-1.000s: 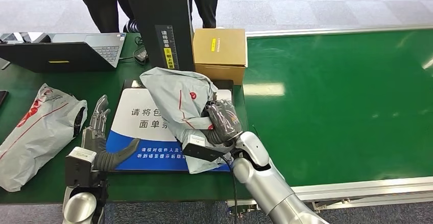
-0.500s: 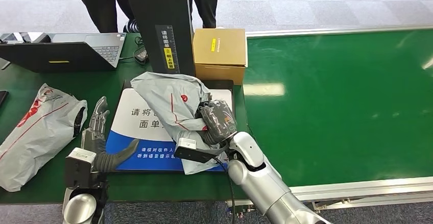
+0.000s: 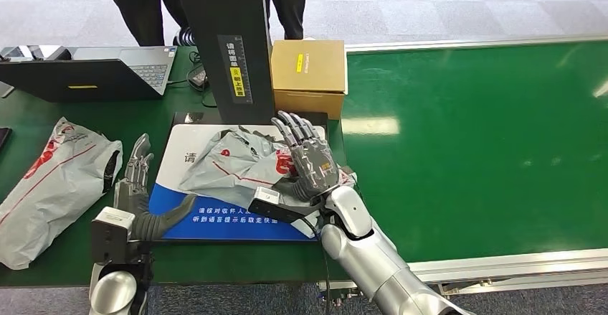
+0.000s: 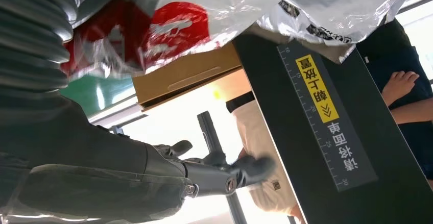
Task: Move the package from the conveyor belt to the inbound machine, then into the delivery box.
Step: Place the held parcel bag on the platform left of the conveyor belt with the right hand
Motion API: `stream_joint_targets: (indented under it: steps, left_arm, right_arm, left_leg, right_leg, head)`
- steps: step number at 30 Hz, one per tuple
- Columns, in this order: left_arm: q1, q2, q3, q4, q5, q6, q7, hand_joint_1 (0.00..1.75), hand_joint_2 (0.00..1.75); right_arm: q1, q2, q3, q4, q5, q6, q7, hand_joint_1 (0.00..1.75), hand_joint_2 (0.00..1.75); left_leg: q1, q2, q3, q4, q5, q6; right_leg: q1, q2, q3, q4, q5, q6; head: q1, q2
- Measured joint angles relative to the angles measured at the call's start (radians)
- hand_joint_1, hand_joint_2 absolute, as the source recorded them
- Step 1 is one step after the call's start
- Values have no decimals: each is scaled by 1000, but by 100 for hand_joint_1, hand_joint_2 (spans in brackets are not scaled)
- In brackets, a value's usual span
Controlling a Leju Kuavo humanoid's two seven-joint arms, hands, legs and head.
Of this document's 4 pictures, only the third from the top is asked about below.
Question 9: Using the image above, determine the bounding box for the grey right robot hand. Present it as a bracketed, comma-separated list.
[271, 111, 341, 203]

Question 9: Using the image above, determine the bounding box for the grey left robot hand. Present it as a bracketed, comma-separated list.
[113, 133, 198, 232]

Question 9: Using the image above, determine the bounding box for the grey mailer bag package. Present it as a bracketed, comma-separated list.
[178, 125, 357, 240]
[0, 116, 123, 271]

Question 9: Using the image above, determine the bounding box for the flat grey mailer bag package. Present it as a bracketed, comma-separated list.
[0, 116, 123, 271]

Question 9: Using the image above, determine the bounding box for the brown cardboard box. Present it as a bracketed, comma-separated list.
[270, 39, 348, 121]

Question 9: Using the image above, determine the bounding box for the green conveyor belt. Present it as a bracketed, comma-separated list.
[341, 40, 608, 264]

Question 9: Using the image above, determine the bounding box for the white blue scanner platform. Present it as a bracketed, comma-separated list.
[148, 111, 333, 243]

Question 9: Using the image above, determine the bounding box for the black grey laptop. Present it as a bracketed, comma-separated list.
[0, 45, 178, 103]

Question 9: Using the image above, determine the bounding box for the person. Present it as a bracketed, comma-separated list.
[97, 0, 191, 47]
[262, 0, 312, 42]

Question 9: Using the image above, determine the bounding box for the silver metal device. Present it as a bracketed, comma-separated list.
[0, 44, 72, 62]

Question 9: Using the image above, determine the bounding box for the black scanner column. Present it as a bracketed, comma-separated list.
[171, 0, 277, 125]

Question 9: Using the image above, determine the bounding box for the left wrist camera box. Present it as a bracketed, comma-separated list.
[90, 207, 136, 266]

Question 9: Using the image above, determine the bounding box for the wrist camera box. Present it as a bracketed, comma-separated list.
[90, 207, 136, 266]
[247, 187, 328, 226]

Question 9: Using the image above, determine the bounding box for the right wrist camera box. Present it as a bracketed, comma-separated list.
[247, 187, 328, 226]

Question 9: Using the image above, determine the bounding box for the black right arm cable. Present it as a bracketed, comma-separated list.
[299, 215, 333, 315]

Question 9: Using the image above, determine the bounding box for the black power cable with adapter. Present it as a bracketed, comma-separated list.
[187, 51, 219, 109]

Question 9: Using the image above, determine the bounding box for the aluminium conveyor frame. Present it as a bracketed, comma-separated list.
[315, 32, 608, 304]

